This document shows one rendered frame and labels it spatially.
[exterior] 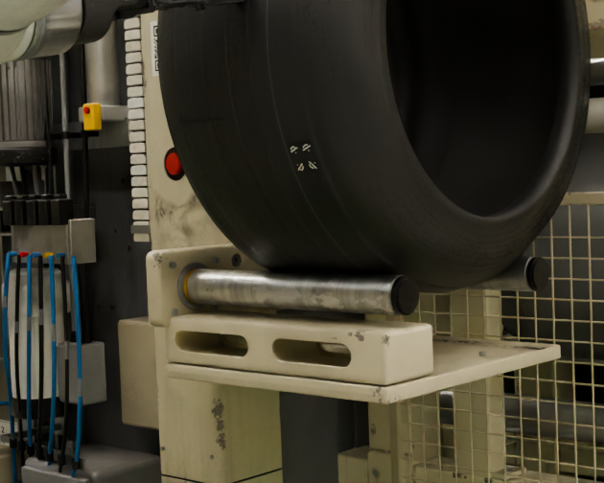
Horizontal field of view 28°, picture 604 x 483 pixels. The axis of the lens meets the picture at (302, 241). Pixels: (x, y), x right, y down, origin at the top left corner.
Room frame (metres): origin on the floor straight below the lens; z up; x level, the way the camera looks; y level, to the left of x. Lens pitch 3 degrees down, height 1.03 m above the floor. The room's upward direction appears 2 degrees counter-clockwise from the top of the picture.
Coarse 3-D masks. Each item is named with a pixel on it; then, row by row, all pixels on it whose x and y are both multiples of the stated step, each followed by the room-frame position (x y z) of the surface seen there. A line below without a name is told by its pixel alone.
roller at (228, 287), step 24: (192, 288) 1.52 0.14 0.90; (216, 288) 1.49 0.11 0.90; (240, 288) 1.46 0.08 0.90; (264, 288) 1.44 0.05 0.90; (288, 288) 1.41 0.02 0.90; (312, 288) 1.39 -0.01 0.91; (336, 288) 1.36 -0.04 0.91; (360, 288) 1.34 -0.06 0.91; (384, 288) 1.32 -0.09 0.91; (408, 288) 1.32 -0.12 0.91; (360, 312) 1.36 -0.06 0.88; (384, 312) 1.33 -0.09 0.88; (408, 312) 1.32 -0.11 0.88
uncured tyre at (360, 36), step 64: (256, 0) 1.26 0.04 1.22; (320, 0) 1.23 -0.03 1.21; (384, 0) 1.26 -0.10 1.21; (448, 0) 1.75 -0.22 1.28; (512, 0) 1.68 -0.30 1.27; (576, 0) 1.56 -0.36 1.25; (192, 64) 1.32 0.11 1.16; (256, 64) 1.26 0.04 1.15; (320, 64) 1.23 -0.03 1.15; (384, 64) 1.26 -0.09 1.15; (448, 64) 1.77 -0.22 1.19; (512, 64) 1.70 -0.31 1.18; (576, 64) 1.55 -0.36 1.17; (192, 128) 1.35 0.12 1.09; (256, 128) 1.28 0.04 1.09; (320, 128) 1.24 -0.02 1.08; (384, 128) 1.26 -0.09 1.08; (448, 128) 1.76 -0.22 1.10; (512, 128) 1.69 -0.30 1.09; (576, 128) 1.55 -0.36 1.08; (256, 192) 1.33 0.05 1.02; (320, 192) 1.27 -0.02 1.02; (384, 192) 1.27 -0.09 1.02; (448, 192) 1.70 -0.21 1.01; (512, 192) 1.63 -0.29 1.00; (256, 256) 1.44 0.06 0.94; (320, 256) 1.36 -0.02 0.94; (384, 256) 1.32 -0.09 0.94; (448, 256) 1.35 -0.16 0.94; (512, 256) 1.46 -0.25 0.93
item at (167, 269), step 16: (160, 256) 1.51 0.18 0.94; (176, 256) 1.53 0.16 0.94; (192, 256) 1.55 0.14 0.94; (208, 256) 1.57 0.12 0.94; (224, 256) 1.59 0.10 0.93; (240, 256) 1.61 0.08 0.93; (160, 272) 1.51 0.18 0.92; (176, 272) 1.53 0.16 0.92; (160, 288) 1.51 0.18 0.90; (176, 288) 1.53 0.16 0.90; (160, 304) 1.51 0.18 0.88; (176, 304) 1.53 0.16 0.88; (192, 304) 1.54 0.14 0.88; (208, 304) 1.57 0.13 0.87; (160, 320) 1.51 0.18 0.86
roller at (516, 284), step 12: (516, 264) 1.53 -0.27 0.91; (528, 264) 1.52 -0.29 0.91; (540, 264) 1.53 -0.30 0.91; (504, 276) 1.54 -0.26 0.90; (516, 276) 1.53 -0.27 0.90; (528, 276) 1.51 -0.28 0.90; (540, 276) 1.52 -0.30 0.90; (468, 288) 1.60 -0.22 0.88; (480, 288) 1.58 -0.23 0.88; (492, 288) 1.56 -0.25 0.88; (504, 288) 1.55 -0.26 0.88; (516, 288) 1.54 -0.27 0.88; (528, 288) 1.52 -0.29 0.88; (540, 288) 1.52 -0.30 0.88
